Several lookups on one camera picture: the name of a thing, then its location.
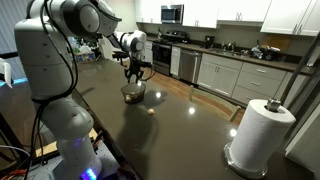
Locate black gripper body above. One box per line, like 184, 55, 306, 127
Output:
129, 60, 153, 72

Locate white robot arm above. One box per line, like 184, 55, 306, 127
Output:
14, 0, 150, 180

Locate black stove range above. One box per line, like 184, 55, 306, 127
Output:
152, 30, 188, 76

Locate stainless steel dishwasher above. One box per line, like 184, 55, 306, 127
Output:
178, 49, 202, 83

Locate stainless steel microwave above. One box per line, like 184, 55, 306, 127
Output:
161, 4, 184, 24

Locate black coffee maker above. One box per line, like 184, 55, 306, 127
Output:
204, 36, 215, 49

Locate beige wooden chair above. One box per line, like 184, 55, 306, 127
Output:
188, 85, 241, 122

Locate kitchen sink faucet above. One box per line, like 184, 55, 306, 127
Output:
221, 42, 236, 52

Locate white lower cabinets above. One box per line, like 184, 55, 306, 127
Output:
143, 40, 308, 106

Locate white cabinets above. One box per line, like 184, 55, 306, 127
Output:
134, 0, 320, 36
143, 40, 308, 106

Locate metal paper towel holder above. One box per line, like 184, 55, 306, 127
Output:
223, 97, 283, 180

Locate white paper towel roll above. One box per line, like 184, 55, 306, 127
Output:
229, 98, 297, 172

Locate white upper cabinets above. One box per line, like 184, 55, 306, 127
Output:
134, 0, 320, 36

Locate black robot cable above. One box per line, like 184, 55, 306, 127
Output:
24, 0, 156, 180

